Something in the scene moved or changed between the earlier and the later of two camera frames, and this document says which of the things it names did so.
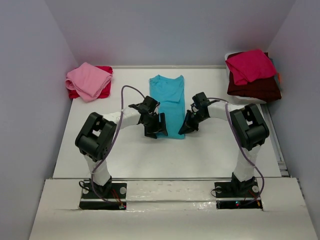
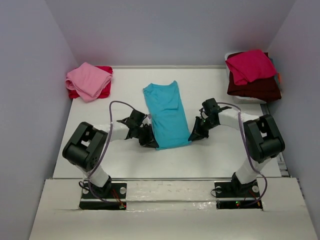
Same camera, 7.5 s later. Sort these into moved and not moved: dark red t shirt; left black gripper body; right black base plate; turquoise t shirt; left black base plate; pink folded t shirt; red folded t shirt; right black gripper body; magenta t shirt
Moved: turquoise t shirt; left black gripper body; right black gripper body
Not moved: red folded t shirt; left black base plate; right black base plate; pink folded t shirt; magenta t shirt; dark red t shirt
